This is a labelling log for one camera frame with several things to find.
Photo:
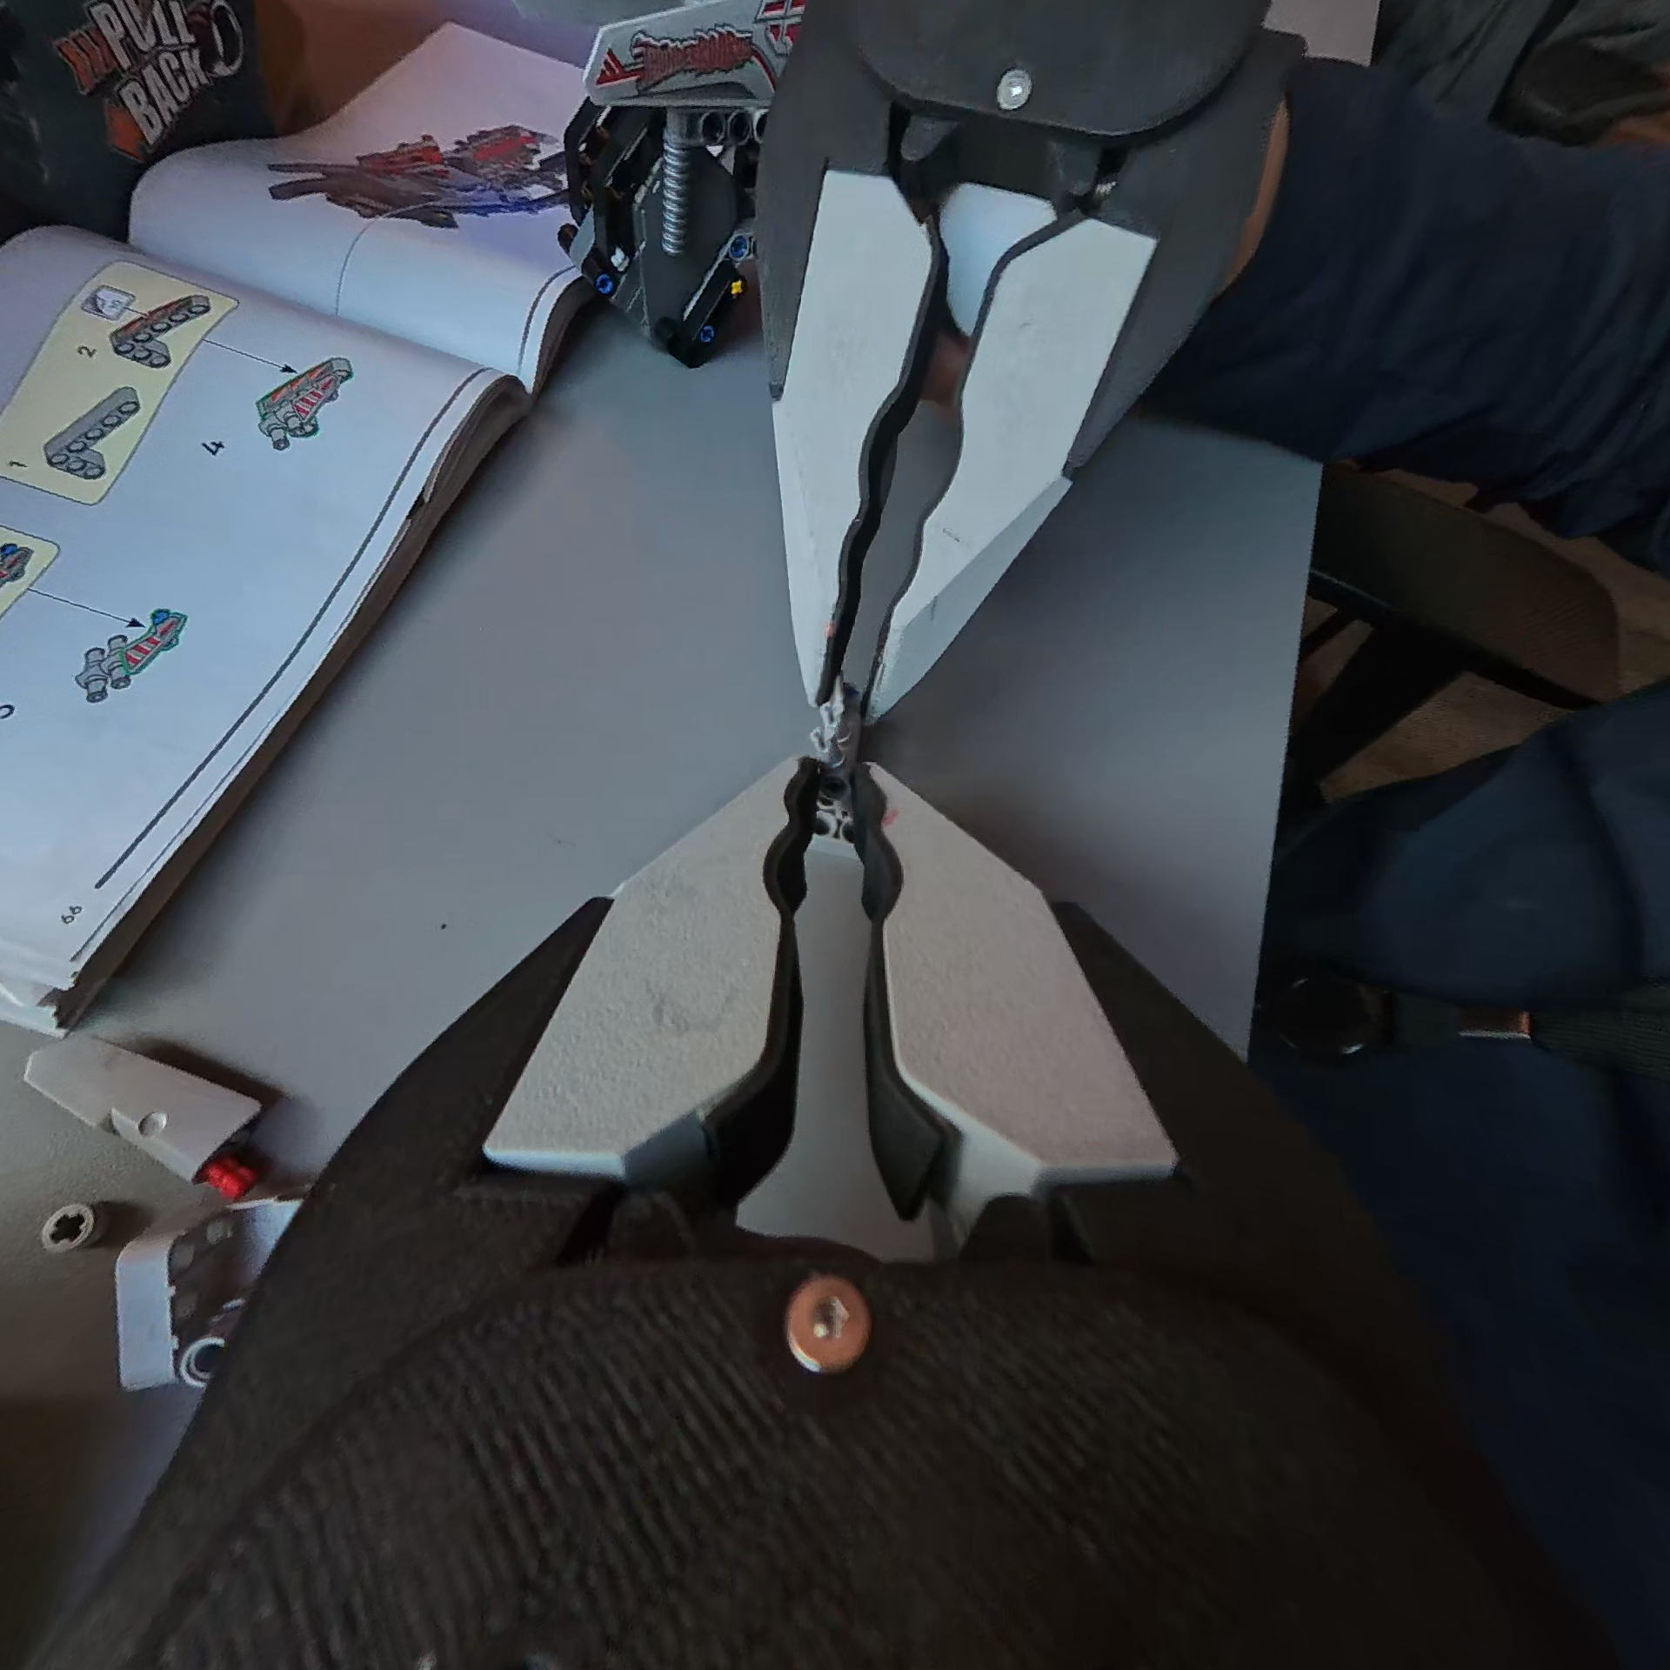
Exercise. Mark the red lego pin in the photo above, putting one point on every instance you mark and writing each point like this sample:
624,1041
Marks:
225,1174

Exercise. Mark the grey angled lego beam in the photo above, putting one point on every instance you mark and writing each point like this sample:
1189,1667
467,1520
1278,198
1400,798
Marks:
169,1291

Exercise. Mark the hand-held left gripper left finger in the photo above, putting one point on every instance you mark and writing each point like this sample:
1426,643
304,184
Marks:
638,1031

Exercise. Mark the small tan lego bushing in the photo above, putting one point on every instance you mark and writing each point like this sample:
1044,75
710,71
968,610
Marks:
78,1230

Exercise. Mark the grey lego panel piece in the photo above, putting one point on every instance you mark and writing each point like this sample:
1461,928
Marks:
129,1091

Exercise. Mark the small grey lego connector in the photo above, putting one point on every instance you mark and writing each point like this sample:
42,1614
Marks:
841,826

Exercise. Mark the lego car model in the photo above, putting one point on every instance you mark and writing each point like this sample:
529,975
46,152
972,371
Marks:
678,262

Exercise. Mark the grey lego panel blue pin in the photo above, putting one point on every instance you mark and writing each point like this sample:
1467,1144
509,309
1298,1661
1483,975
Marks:
847,709

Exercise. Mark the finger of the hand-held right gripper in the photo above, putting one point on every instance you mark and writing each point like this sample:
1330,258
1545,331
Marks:
841,393
1030,367

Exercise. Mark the black lego box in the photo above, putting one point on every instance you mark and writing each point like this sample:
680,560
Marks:
78,158

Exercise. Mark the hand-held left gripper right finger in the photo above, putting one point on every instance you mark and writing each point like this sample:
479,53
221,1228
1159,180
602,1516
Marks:
1018,1031

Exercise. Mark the person's dark clothed legs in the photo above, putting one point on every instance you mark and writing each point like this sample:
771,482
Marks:
1499,1240

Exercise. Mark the person's right forearm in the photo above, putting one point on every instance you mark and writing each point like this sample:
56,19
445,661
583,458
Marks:
1435,287

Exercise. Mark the lego instruction booklet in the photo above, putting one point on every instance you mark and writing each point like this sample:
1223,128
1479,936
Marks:
195,588

